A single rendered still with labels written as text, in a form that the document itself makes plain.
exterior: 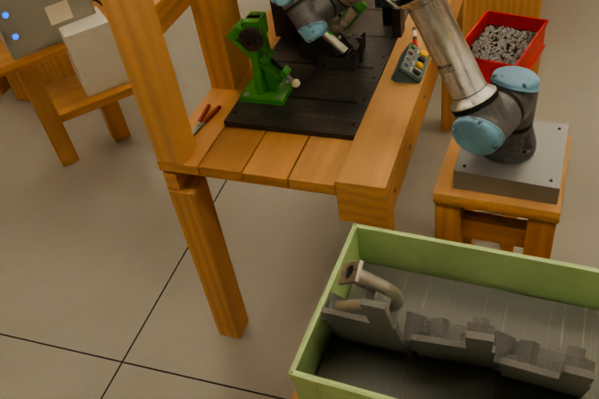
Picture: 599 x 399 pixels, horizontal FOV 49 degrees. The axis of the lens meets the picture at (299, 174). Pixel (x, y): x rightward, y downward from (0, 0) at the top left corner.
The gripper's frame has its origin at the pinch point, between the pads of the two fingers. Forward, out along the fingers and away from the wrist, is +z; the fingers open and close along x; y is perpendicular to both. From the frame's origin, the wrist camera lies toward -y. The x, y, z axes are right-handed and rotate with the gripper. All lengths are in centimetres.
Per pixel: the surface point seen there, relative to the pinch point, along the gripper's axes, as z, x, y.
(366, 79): -1.8, -34.3, -11.3
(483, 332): -107, -72, 19
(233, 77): -10.9, -4.0, -41.2
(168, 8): -31.3, 21.3, -28.4
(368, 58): 10.2, -30.1, -10.8
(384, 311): -108, -60, 8
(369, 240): -69, -59, -9
